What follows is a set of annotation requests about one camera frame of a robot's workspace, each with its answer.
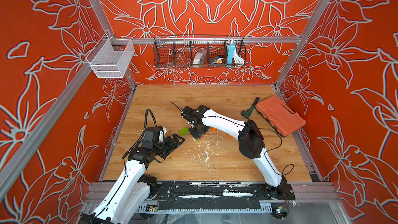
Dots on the plastic bag in basket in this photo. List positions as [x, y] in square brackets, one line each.
[199, 59]

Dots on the black wire basket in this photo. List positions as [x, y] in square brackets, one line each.
[175, 51]

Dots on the red plastic tool case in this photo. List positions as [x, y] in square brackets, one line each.
[283, 119]

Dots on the long green lego plate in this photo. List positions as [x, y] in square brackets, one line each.
[183, 131]

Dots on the dark green clamp tool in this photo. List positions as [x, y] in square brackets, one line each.
[247, 113]

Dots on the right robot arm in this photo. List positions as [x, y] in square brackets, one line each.
[250, 141]

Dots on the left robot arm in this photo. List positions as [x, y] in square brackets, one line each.
[133, 186]

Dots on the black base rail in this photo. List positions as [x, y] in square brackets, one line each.
[220, 196]

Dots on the clear plastic bin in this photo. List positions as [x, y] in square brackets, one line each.
[111, 58]

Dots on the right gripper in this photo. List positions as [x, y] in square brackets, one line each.
[195, 137]

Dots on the black small box in basket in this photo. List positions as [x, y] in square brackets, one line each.
[217, 60]

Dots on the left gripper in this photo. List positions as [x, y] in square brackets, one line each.
[171, 147]

